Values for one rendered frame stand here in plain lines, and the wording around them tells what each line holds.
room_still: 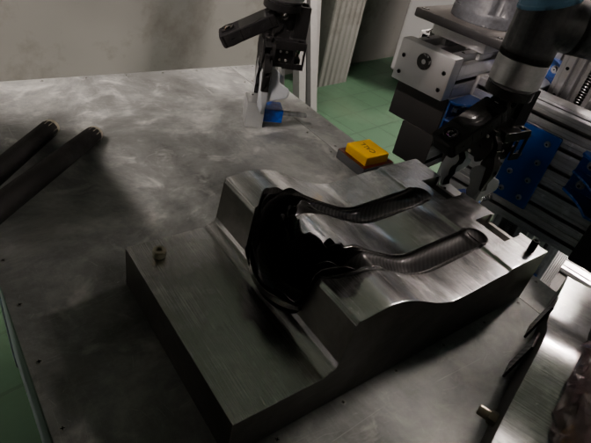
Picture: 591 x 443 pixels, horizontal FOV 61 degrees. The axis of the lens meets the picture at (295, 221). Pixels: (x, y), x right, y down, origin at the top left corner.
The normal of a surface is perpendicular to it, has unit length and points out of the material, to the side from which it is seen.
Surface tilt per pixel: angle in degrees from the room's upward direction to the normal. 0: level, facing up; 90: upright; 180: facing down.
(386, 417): 0
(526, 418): 13
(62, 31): 90
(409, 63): 90
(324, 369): 29
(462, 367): 0
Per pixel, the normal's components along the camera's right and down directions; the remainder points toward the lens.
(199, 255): 0.18, -0.79
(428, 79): -0.72, 0.31
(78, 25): 0.67, 0.54
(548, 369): 0.05, -0.69
